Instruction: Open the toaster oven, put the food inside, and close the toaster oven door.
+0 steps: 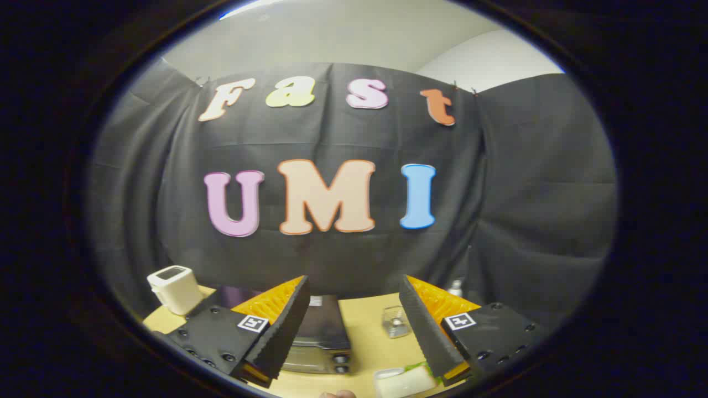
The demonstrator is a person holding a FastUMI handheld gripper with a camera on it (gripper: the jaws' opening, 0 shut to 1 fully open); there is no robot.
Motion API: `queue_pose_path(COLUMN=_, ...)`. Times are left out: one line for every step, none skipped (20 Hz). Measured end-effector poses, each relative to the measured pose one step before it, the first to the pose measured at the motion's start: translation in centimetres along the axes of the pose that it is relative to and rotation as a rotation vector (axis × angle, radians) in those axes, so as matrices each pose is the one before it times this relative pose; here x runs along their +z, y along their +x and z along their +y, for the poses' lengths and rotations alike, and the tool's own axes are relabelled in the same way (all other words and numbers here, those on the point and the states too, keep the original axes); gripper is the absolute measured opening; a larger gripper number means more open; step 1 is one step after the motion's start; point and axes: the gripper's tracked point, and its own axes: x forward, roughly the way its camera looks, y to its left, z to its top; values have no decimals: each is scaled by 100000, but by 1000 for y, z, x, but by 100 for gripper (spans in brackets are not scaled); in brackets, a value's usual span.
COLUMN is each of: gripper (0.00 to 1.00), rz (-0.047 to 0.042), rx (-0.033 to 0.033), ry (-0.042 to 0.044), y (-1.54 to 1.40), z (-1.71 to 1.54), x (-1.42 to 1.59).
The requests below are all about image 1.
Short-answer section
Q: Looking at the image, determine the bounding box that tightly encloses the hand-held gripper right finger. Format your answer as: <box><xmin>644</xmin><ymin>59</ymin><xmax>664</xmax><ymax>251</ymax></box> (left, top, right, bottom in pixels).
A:
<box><xmin>398</xmin><ymin>275</ymin><xmax>546</xmax><ymax>387</ymax></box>

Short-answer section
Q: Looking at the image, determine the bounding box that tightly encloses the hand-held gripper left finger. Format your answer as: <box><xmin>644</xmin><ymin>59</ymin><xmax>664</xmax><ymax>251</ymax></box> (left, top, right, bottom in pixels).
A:
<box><xmin>165</xmin><ymin>275</ymin><xmax>311</xmax><ymax>389</ymax></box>

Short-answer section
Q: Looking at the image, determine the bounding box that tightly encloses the black toaster oven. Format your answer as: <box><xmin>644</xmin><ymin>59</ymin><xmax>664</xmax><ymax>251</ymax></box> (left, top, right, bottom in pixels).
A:
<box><xmin>188</xmin><ymin>286</ymin><xmax>355</xmax><ymax>375</ymax></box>

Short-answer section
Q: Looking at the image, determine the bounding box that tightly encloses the lettuce sandwich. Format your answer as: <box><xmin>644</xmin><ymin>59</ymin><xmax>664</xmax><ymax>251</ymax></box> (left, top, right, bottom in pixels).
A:
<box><xmin>387</xmin><ymin>362</ymin><xmax>444</xmax><ymax>396</ymax></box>

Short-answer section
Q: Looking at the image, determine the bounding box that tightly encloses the white bread toaster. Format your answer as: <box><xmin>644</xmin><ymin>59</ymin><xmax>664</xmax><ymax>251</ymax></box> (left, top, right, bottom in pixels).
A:
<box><xmin>147</xmin><ymin>265</ymin><xmax>204</xmax><ymax>316</ymax></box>

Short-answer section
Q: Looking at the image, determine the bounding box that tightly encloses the white rectangular dish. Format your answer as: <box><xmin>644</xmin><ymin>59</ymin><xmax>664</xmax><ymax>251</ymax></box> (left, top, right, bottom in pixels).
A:
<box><xmin>373</xmin><ymin>367</ymin><xmax>438</xmax><ymax>398</ymax></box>

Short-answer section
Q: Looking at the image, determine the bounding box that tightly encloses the black backdrop cloth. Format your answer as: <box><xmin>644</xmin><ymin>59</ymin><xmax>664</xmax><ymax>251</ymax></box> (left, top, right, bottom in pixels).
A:
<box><xmin>87</xmin><ymin>58</ymin><xmax>619</xmax><ymax>332</ymax></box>

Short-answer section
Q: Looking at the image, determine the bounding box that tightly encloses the metal wire basket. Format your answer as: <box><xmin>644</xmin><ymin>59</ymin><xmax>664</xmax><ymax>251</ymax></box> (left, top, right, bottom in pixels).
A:
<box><xmin>382</xmin><ymin>306</ymin><xmax>411</xmax><ymax>339</ymax></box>

